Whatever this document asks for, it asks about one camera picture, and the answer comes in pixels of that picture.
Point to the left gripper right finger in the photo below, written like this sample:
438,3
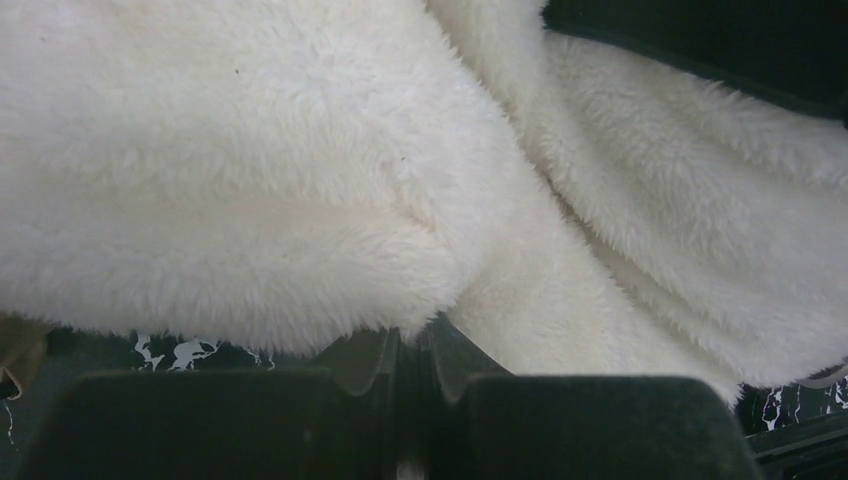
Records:
495,425

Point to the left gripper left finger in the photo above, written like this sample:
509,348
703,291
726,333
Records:
329,419

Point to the white fluffy cushion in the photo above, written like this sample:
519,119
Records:
279,174

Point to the tan fabric pet tent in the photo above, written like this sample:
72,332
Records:
23,349

